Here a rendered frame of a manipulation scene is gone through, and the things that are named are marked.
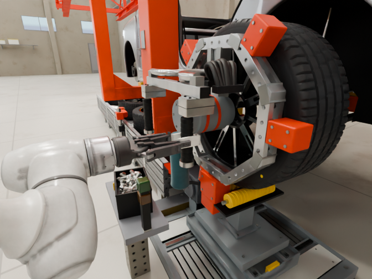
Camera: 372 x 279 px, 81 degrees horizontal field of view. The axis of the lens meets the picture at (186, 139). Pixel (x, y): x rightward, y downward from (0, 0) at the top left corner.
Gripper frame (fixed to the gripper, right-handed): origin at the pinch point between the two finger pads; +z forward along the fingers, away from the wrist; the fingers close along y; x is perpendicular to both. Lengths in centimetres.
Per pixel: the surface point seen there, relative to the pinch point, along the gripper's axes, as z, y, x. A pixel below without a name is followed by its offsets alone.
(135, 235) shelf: -14.7, -11.1, -38.0
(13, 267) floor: -69, -67, -83
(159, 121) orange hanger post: 15, -60, -11
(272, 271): 40, 8, -67
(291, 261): 53, 8, -69
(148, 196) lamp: -9.0, -10.5, -23.0
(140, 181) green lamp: -10.9, -11.8, -17.0
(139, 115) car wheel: 34, -168, -34
